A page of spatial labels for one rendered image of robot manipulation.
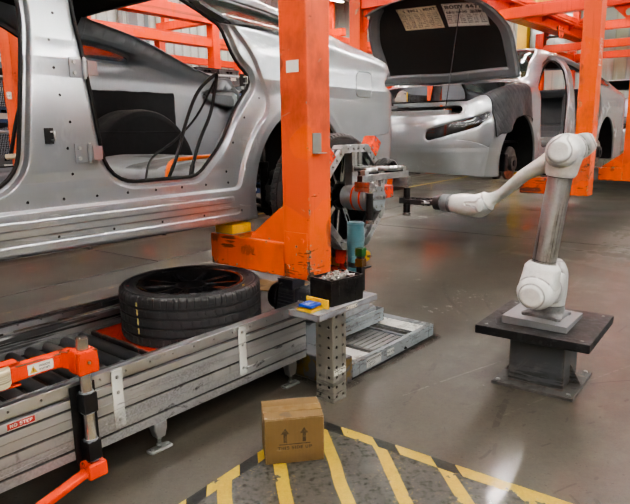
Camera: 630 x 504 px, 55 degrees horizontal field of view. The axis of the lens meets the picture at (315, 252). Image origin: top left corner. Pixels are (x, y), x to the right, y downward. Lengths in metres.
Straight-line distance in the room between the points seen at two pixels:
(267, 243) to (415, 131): 3.09
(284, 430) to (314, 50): 1.57
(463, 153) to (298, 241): 3.15
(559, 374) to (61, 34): 2.54
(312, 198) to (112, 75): 2.44
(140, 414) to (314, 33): 1.70
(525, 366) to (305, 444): 1.21
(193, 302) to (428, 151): 3.52
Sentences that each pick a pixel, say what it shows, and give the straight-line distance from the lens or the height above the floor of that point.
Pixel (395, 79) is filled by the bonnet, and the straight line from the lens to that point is 7.12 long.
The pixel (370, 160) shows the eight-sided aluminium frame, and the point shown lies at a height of 1.03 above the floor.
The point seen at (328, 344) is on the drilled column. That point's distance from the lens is 2.68.
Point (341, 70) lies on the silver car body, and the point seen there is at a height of 1.54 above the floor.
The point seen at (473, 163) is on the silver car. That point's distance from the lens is 5.72.
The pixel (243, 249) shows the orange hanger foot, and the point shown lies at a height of 0.62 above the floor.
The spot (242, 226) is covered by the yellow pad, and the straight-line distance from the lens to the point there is 3.13.
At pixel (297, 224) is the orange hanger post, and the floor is 0.78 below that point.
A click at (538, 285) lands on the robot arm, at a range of 2.72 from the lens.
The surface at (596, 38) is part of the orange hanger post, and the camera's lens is 6.52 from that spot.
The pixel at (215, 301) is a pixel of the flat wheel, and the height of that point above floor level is 0.48.
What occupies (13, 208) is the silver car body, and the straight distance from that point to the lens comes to 2.50.
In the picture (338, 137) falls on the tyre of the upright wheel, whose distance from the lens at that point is 3.19.
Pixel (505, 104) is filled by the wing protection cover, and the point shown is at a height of 1.40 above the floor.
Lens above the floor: 1.20
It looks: 12 degrees down
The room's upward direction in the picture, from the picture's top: 1 degrees counter-clockwise
